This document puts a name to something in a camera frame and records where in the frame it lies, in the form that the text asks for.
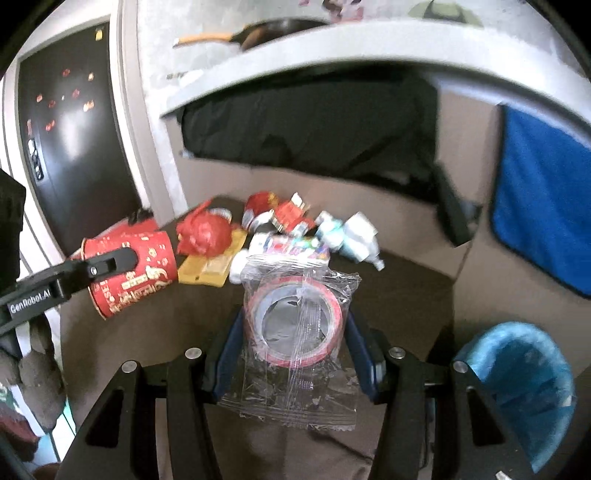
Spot group of red fridge magnets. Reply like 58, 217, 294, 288
28, 67, 95, 132

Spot black refrigerator door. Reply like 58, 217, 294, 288
16, 21, 141, 259

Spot person's left hand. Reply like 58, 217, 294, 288
0, 318, 66, 435

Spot red drink can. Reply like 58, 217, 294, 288
242, 191, 278, 230

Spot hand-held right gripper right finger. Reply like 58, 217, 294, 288
346, 314, 536, 480

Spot red paper cup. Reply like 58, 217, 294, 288
82, 230, 180, 320

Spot red tape roll clear wrapper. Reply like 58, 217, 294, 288
217, 265, 363, 432

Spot black frying pan wooden handle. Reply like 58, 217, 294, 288
173, 17, 324, 51

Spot red snack wrapper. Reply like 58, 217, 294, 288
270, 194, 317, 236

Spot black bag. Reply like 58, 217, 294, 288
180, 76, 476, 245

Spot blue towel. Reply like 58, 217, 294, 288
490, 106, 591, 298

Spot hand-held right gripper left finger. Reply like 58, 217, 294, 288
58, 309, 245, 480

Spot colourful printed wrapper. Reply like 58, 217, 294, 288
249, 233, 333, 268

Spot crumpled red plastic bag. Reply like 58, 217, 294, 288
175, 203, 234, 257

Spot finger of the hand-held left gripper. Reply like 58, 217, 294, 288
69, 248, 139, 291

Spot bin with blue liner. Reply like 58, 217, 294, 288
450, 322, 578, 474

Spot grey kitchen counter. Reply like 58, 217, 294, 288
159, 21, 591, 148

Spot flat yellow packet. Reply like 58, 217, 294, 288
178, 229, 247, 286

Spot blue plastic bag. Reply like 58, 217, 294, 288
316, 210, 386, 272

